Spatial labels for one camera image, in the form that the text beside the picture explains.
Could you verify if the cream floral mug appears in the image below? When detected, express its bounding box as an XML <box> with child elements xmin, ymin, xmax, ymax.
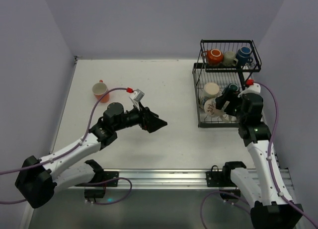
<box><xmin>204</xmin><ymin>98</ymin><xmax>236</xmax><ymax>123</ymax></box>

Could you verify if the tall floral white mug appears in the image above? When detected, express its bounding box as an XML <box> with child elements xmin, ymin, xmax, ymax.
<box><xmin>199</xmin><ymin>82</ymin><xmax>221</xmax><ymax>107</ymax></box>

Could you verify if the salmon orange mug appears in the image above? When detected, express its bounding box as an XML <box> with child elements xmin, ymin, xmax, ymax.
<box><xmin>92</xmin><ymin>80</ymin><xmax>110</xmax><ymax>103</ymax></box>

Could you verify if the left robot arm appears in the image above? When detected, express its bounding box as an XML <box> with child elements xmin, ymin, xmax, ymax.
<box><xmin>15</xmin><ymin>102</ymin><xmax>167</xmax><ymax>209</ymax></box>

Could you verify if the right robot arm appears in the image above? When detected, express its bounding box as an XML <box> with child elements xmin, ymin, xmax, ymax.
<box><xmin>216</xmin><ymin>87</ymin><xmax>303</xmax><ymax>229</ymax></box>

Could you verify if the dark teal mug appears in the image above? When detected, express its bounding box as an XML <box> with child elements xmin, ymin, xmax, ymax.
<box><xmin>222</xmin><ymin>83</ymin><xmax>239</xmax><ymax>94</ymax></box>

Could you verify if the beige mug upper shelf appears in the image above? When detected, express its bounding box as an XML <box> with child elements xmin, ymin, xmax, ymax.
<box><xmin>222</xmin><ymin>51</ymin><xmax>238</xmax><ymax>67</ymax></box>

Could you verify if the orange round mug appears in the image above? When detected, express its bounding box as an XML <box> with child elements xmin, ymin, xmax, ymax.
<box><xmin>201</xmin><ymin>49</ymin><xmax>224</xmax><ymax>67</ymax></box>

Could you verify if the blue mug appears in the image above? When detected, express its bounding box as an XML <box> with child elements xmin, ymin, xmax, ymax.
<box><xmin>236</xmin><ymin>46</ymin><xmax>253</xmax><ymax>66</ymax></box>

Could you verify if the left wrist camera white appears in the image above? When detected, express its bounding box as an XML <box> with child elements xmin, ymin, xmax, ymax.
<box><xmin>129</xmin><ymin>89</ymin><xmax>145</xmax><ymax>108</ymax></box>

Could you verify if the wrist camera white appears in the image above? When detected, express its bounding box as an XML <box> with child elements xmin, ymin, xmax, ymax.
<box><xmin>129</xmin><ymin>89</ymin><xmax>145</xmax><ymax>108</ymax></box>
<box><xmin>238</xmin><ymin>79</ymin><xmax>261</xmax><ymax>98</ymax></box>

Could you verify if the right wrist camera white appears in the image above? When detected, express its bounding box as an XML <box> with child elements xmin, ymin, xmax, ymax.
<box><xmin>238</xmin><ymin>79</ymin><xmax>261</xmax><ymax>98</ymax></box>

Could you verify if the black wire dish rack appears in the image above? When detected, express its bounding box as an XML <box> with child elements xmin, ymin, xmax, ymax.
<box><xmin>192</xmin><ymin>39</ymin><xmax>262</xmax><ymax>128</ymax></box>

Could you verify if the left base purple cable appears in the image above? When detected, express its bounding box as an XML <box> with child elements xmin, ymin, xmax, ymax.
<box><xmin>84</xmin><ymin>177</ymin><xmax>132</xmax><ymax>206</ymax></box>

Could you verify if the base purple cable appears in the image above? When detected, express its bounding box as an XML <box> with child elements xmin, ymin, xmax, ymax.
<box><xmin>200</xmin><ymin>190</ymin><xmax>256</xmax><ymax>229</ymax></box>
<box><xmin>84</xmin><ymin>177</ymin><xmax>132</xmax><ymax>206</ymax></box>

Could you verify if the aluminium mounting rail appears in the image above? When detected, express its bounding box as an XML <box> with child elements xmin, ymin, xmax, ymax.
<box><xmin>32</xmin><ymin>167</ymin><xmax>295</xmax><ymax>190</ymax></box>

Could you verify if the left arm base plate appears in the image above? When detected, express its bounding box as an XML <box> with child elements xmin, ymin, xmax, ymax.
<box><xmin>101</xmin><ymin>171</ymin><xmax>119</xmax><ymax>188</ymax></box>

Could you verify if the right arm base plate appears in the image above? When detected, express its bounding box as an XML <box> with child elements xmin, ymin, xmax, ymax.
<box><xmin>205</xmin><ymin>165</ymin><xmax>236</xmax><ymax>187</ymax></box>

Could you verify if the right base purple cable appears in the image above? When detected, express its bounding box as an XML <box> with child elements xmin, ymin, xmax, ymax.
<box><xmin>200</xmin><ymin>190</ymin><xmax>256</xmax><ymax>229</ymax></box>

